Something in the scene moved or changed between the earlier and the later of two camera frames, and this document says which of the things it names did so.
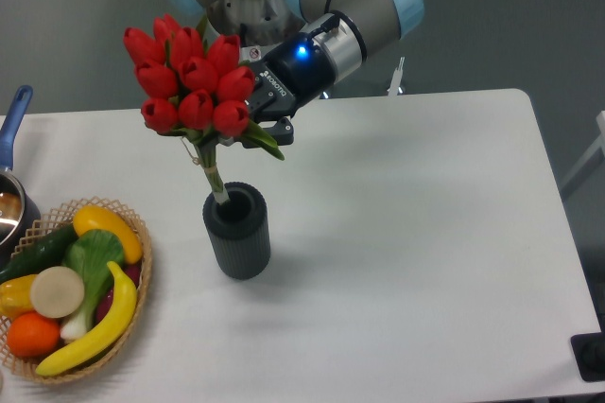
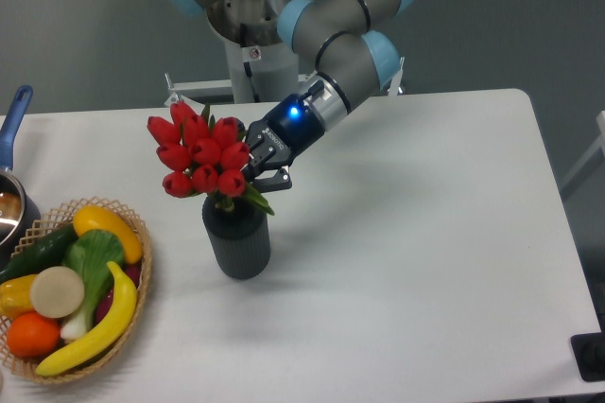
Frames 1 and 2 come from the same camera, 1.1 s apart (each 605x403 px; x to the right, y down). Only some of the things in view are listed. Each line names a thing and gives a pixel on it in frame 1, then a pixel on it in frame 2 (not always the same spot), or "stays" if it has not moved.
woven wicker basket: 46,225 stays
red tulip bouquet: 195,88 → 203,154
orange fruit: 33,335 stays
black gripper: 289,77 → 277,139
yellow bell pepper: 15,296 stays
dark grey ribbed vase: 239,230 stays
